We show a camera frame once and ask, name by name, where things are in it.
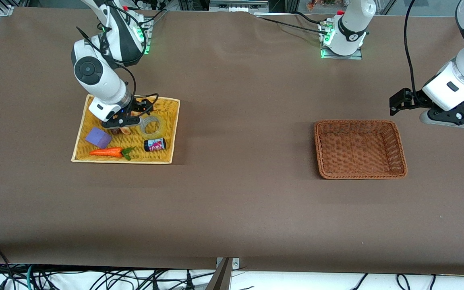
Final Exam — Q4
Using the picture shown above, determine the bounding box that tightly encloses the silver metal box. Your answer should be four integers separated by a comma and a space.
209, 0, 269, 12

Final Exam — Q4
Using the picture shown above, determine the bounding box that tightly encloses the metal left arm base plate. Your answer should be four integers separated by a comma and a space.
320, 20, 364, 60

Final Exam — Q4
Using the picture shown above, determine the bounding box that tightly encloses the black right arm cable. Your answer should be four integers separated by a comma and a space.
76, 0, 160, 110

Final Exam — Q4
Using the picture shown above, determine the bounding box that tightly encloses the orange toy carrot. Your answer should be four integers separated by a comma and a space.
89, 146, 136, 161

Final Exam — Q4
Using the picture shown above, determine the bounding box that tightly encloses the brown woven basket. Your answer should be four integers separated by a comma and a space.
314, 120, 408, 180

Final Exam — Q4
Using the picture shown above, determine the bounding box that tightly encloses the small dark can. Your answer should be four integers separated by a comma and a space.
143, 137, 166, 152

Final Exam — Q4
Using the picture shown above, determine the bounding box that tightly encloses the green floor cable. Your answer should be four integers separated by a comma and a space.
25, 265, 36, 290

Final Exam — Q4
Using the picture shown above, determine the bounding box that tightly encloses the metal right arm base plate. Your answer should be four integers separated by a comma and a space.
135, 16, 153, 55

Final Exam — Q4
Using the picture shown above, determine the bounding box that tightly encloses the yellow woven basket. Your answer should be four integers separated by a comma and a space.
71, 94, 180, 165

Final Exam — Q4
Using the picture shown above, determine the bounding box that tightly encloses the clear yellowish tape roll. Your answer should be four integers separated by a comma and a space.
140, 115, 167, 138

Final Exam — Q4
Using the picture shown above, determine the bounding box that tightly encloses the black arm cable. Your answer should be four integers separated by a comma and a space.
76, 0, 160, 110
403, 0, 423, 99

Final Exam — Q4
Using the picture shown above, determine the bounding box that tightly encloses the purple foam cube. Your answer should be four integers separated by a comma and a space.
85, 127, 112, 149

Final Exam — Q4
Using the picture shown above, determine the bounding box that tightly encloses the white power strip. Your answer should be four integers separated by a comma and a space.
135, 0, 165, 11

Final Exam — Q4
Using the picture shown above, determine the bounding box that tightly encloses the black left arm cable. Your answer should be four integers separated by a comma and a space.
403, 0, 423, 99

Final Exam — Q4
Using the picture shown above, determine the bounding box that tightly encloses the long black table cable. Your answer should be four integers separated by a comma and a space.
255, 15, 329, 36

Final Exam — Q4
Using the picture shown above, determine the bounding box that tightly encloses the orange background object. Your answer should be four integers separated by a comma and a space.
307, 0, 337, 11

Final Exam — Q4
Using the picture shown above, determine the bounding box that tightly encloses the short black table cable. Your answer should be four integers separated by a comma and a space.
294, 11, 330, 25

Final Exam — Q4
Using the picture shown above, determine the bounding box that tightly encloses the dark slanted metal bar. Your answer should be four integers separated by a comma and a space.
205, 258, 233, 290

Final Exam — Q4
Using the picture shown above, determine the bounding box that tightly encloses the small metal table bracket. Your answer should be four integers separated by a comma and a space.
216, 257, 240, 270

